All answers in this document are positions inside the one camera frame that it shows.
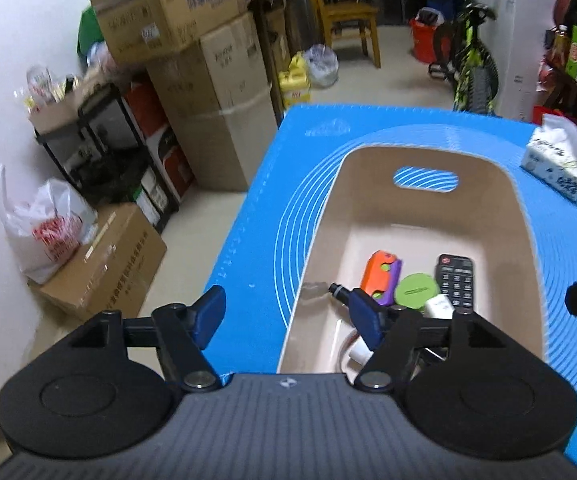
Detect wooden chair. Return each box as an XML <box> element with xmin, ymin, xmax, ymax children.
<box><xmin>301</xmin><ymin>0</ymin><xmax>382</xmax><ymax>68</ymax></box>

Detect green and black bicycle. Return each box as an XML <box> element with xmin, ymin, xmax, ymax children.
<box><xmin>429</xmin><ymin>0</ymin><xmax>499</xmax><ymax>116</ymax></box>

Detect green carton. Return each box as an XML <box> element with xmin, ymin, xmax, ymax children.
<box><xmin>566</xmin><ymin>26</ymin><xmax>577</xmax><ymax>79</ymax></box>

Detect tall brown cardboard box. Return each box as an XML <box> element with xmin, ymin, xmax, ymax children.
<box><xmin>146</xmin><ymin>12</ymin><xmax>279</xmax><ymax>193</ymax></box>

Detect beige plastic storage bin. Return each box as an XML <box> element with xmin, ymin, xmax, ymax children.
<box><xmin>276</xmin><ymin>145</ymin><xmax>549</xmax><ymax>376</ymax></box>

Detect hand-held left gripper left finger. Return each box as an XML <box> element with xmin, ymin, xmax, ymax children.
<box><xmin>68</xmin><ymin>285</ymin><xmax>226</xmax><ymax>392</ymax></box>

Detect white tissue pack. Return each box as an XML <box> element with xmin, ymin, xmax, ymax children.
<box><xmin>521</xmin><ymin>114</ymin><xmax>577</xmax><ymax>203</ymax></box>

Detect red bucket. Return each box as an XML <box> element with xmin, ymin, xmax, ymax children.
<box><xmin>409</xmin><ymin>7</ymin><xmax>450</xmax><ymax>64</ymax></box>

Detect black marker pen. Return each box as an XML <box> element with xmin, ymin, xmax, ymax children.
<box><xmin>329</xmin><ymin>282</ymin><xmax>357</xmax><ymax>308</ymax></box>

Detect blue silicone mat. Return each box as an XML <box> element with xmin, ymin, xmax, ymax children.
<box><xmin>201</xmin><ymin>103</ymin><xmax>577</xmax><ymax>471</ymax></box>

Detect black remote control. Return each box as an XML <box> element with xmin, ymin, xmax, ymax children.
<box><xmin>435</xmin><ymin>254</ymin><xmax>476</xmax><ymax>316</ymax></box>

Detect orange and purple toy knife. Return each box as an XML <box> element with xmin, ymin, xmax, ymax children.
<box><xmin>361</xmin><ymin>250</ymin><xmax>403</xmax><ymax>306</ymax></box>

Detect white plastic bag red print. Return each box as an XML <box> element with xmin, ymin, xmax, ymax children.
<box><xmin>0</xmin><ymin>162</ymin><xmax>98</xmax><ymax>286</ymax></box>

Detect open cardboard box with bottles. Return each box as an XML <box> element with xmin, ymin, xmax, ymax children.
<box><xmin>16</xmin><ymin>65</ymin><xmax>119</xmax><ymax>133</ymax></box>

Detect red and white appliance box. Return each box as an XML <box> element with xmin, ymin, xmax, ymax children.
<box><xmin>121</xmin><ymin>77</ymin><xmax>194</xmax><ymax>201</ymax></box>

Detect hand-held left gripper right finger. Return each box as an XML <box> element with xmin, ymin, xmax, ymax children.
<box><xmin>349</xmin><ymin>287</ymin><xmax>507</xmax><ymax>393</ymax></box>

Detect cardboard box with blue print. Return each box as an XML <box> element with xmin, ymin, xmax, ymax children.
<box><xmin>81</xmin><ymin>0</ymin><xmax>246</xmax><ymax>63</ymax></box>

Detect clear plastic bag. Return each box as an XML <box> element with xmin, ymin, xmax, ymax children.
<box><xmin>303</xmin><ymin>44</ymin><xmax>339</xmax><ymax>88</ymax></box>

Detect green bag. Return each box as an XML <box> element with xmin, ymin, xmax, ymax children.
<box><xmin>77</xmin><ymin>6</ymin><xmax>106</xmax><ymax>56</ymax></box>

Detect flat cardboard box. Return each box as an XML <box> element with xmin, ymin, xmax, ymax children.
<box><xmin>28</xmin><ymin>202</ymin><xmax>168</xmax><ymax>322</ymax></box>

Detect green round lid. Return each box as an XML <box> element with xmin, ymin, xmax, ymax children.
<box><xmin>393</xmin><ymin>272</ymin><xmax>439</xmax><ymax>312</ymax></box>

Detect amber bottle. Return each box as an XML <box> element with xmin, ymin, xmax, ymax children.
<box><xmin>551</xmin><ymin>25</ymin><xmax>569</xmax><ymax>67</ymax></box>

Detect black metal shelf rack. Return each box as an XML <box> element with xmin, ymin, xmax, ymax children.
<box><xmin>33</xmin><ymin>82</ymin><xmax>179</xmax><ymax>233</ymax></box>

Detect yellow plastic jugs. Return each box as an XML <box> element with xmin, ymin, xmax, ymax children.
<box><xmin>277</xmin><ymin>51</ymin><xmax>312</xmax><ymax>107</ymax></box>

